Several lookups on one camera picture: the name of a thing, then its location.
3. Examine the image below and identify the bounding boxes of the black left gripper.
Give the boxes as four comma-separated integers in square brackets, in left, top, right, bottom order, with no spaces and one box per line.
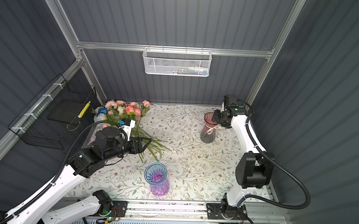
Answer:
[103,134,151,166]

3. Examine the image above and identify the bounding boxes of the blue purple glass vase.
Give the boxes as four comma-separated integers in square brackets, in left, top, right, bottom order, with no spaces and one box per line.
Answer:
[144,162,170,197]

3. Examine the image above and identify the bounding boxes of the red glass vase with ribbon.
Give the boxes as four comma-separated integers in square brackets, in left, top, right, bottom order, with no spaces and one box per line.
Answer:
[200,112,218,144]

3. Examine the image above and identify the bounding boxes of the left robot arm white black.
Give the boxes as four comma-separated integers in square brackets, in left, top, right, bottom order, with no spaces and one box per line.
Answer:
[0,127,152,224]

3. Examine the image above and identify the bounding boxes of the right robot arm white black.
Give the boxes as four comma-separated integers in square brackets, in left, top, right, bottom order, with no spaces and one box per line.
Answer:
[207,94,274,220]

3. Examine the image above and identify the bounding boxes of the bunch of artificial flowers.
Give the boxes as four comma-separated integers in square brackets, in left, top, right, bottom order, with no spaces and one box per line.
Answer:
[92,99,169,162]

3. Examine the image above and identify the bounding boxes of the items in white basket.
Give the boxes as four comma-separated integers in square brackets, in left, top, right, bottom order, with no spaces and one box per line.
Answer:
[167,67,210,77]

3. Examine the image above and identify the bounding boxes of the floral table cloth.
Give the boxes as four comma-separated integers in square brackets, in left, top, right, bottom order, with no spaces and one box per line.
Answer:
[67,105,243,202]

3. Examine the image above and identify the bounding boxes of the yellow marker pen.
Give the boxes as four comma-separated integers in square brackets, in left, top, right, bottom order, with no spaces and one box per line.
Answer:
[77,101,91,119]

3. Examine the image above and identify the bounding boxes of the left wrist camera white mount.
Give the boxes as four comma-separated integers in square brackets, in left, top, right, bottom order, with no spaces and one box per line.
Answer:
[119,118,136,141]

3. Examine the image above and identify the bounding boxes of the white wire mesh basket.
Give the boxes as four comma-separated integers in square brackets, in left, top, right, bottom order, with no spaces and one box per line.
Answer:
[142,48,212,77]

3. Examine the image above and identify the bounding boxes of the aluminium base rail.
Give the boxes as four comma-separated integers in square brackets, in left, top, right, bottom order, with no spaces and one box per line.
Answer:
[35,191,300,224]

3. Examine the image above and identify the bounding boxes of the black wire mesh basket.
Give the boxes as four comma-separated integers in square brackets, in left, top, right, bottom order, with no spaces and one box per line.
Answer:
[8,77,99,150]

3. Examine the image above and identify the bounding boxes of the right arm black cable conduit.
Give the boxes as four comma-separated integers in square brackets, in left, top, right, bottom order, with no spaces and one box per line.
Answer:
[229,99,317,224]

